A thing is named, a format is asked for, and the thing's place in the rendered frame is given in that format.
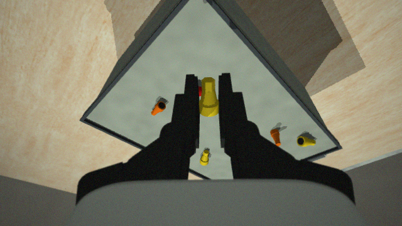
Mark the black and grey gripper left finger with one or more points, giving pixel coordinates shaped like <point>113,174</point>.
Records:
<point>166,158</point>

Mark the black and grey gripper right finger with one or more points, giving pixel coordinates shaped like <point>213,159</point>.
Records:
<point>255,157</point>

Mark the yellow wire connector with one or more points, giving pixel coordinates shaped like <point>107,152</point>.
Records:
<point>204,160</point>
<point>208,104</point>
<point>304,141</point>

